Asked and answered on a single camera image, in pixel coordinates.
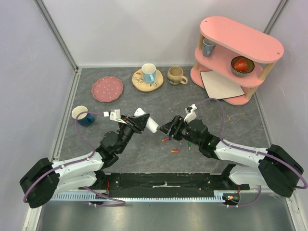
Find light blue mug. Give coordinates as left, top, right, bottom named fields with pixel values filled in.
left=141, top=64, right=156, bottom=84

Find red cup in bowl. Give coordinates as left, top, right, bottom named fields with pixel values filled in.
left=233, top=58, right=248, bottom=72

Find patterned dark bowl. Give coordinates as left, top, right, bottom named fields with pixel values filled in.
left=231, top=56, right=255, bottom=77

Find pink dotted plate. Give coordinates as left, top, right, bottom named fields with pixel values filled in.
left=91, top=76, right=124, bottom=103

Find grey blue shelf mug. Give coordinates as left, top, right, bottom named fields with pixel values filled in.
left=202, top=38, right=216, bottom=57

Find white slotted cable duct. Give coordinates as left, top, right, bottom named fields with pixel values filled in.
left=51, top=191, right=239, bottom=204

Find dark blue mug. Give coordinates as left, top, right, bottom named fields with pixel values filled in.
left=71, top=105, right=95, bottom=127

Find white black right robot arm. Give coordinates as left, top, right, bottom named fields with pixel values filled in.
left=158, top=115, right=304, bottom=198

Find left aluminium frame post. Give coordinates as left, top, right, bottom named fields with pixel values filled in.
left=33, top=0, right=79, bottom=72

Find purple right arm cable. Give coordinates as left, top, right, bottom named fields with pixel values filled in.
left=196, top=98, right=308, bottom=209

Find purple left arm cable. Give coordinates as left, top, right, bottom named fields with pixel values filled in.
left=23, top=111, right=126, bottom=207

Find pink three-tier shelf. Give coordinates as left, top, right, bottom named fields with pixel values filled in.
left=190, top=16, right=284, bottom=106

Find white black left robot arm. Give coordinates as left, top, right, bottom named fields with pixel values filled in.
left=19, top=114, right=150, bottom=208

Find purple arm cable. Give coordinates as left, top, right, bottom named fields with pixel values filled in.
left=23, top=111, right=126, bottom=207
left=196, top=98, right=308, bottom=209

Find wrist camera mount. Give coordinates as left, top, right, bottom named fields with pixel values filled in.
left=184, top=104, right=197, bottom=123
left=103, top=109, right=121, bottom=121

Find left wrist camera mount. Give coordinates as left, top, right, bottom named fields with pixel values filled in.
left=103, top=109, right=121, bottom=121

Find beige floral saucer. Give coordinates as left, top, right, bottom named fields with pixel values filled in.
left=131, top=68, right=165, bottom=92

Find white square mat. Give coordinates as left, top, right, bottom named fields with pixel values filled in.
left=200, top=71, right=244, bottom=99

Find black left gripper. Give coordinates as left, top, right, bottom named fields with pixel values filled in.
left=118, top=114, right=151, bottom=154

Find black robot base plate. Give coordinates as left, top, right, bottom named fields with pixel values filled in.
left=90, top=173, right=250, bottom=197

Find aluminium frame post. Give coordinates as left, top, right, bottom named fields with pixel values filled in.
left=33, top=0, right=79, bottom=72
left=263, top=0, right=289, bottom=35

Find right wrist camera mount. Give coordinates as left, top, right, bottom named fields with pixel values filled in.
left=184, top=104, right=197, bottom=123

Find beige ceramic mug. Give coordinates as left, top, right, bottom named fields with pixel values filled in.
left=167, top=66, right=188, bottom=85

